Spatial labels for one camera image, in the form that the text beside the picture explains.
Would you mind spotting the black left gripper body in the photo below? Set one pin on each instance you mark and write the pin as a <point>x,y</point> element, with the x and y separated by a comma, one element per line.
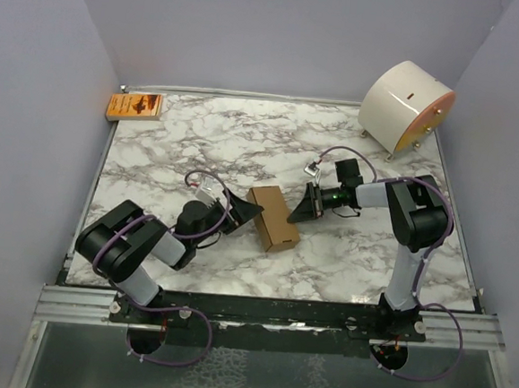
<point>216,215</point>

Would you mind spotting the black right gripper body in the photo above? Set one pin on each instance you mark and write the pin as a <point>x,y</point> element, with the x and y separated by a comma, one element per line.
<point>332,198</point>

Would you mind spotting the brown cardboard box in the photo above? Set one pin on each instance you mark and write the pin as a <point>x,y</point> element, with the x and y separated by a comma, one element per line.
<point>271,224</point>

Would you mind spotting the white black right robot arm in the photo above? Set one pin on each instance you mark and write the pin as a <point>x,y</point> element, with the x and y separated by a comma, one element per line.
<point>421,219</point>

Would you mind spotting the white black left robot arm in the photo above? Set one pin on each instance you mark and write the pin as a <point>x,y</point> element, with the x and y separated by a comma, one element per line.
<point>117,244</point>

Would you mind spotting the large white cylindrical roll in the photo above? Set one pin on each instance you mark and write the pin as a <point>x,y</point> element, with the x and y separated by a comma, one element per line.
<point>403,106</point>

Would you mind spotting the orange paperback book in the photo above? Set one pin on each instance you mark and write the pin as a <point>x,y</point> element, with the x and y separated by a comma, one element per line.
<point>134,106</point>

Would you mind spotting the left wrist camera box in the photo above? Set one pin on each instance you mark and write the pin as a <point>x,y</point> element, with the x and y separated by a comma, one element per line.
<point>208,191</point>

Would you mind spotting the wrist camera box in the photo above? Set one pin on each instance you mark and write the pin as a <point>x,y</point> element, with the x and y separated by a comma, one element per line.
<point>208,191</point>
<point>314,172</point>

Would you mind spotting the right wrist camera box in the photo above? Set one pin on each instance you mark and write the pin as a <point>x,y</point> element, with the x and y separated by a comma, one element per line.
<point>314,172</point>

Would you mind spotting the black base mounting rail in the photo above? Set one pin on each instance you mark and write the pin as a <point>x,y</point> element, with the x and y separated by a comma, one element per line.
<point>265,324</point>

